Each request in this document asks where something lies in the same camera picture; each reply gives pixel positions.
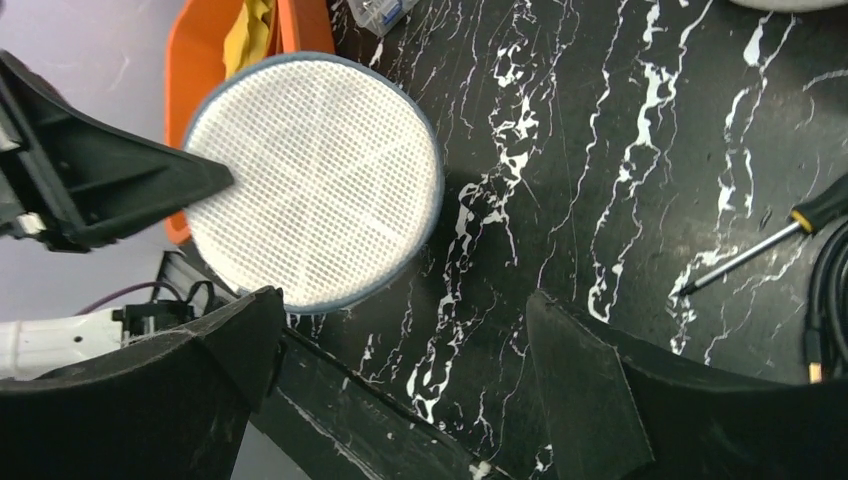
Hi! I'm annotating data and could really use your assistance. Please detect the white mesh bag blue trim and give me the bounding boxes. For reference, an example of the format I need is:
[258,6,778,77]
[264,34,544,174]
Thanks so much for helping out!
[183,52,444,315]

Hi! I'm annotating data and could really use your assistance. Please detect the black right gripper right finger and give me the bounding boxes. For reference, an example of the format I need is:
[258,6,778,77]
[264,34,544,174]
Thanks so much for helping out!
[525,290,847,479]

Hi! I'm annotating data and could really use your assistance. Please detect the yellow cloth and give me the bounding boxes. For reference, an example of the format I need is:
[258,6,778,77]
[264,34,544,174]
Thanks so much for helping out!
[222,0,276,79]

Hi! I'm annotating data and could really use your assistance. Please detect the white mesh bag beige trim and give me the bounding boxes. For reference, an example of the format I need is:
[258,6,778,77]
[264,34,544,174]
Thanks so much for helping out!
[730,0,847,13]

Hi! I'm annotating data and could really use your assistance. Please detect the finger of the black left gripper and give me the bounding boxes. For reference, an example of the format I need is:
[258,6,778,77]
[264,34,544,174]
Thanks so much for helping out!
[1,51,234,253]

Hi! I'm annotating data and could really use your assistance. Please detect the clear plastic screw box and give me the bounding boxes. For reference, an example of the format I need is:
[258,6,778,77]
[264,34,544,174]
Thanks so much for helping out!
[347,0,418,37]

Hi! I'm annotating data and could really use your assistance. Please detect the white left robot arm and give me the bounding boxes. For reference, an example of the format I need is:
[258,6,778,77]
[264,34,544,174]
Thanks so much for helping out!
[1,52,234,380]

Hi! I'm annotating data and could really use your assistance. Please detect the orange plastic basin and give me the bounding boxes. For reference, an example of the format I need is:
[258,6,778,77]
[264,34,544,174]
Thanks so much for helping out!
[163,0,337,246]

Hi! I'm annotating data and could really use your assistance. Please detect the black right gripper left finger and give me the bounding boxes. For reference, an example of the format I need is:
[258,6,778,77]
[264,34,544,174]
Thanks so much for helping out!
[1,286,285,479]

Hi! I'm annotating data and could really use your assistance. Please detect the black yellow screwdriver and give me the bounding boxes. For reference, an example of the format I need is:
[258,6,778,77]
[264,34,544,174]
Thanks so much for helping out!
[676,177,847,297]

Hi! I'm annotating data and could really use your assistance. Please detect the black coiled cable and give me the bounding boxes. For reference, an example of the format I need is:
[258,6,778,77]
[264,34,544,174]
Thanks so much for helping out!
[802,218,848,386]

